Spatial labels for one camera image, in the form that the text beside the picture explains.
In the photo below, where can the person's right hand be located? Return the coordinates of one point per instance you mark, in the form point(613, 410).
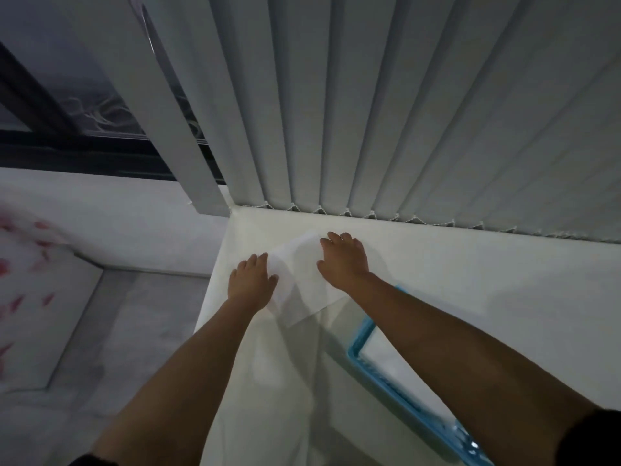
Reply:
point(345, 265)

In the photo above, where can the white vertical window blinds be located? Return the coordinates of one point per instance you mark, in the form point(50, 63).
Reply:
point(388, 101)

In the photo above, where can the person's left little finger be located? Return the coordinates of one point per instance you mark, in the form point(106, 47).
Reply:
point(233, 278)

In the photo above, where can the person's left middle finger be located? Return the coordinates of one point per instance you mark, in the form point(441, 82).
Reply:
point(253, 264)

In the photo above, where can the white cleaning wipe sheet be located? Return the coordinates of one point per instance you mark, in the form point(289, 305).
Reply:
point(301, 281)

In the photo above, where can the blue plastic basket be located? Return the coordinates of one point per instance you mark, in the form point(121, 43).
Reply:
point(388, 378)

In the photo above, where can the person's left hand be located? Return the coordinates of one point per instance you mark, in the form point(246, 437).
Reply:
point(251, 286)

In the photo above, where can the white red floral bedsheet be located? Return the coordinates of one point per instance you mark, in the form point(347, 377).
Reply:
point(34, 296)

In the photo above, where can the dark window frame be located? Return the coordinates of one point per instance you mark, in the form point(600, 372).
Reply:
point(72, 155)

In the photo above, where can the person's right thumb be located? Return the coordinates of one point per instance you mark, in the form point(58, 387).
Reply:
point(323, 267)

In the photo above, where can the person's left thumb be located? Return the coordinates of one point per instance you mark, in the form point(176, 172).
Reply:
point(274, 286)

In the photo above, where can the person's right middle finger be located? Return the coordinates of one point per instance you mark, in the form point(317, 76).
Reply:
point(334, 240)

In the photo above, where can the person's right little finger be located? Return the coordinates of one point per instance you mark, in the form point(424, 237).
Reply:
point(359, 247)

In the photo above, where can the ornate metal window grille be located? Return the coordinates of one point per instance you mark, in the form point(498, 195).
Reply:
point(106, 116)

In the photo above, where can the person's right forearm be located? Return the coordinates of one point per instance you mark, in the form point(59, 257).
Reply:
point(461, 363)

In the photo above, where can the black sleeve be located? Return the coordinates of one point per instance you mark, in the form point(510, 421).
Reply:
point(94, 461)
point(592, 439)

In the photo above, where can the person's left forearm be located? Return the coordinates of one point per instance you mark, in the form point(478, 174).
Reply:
point(184, 383)

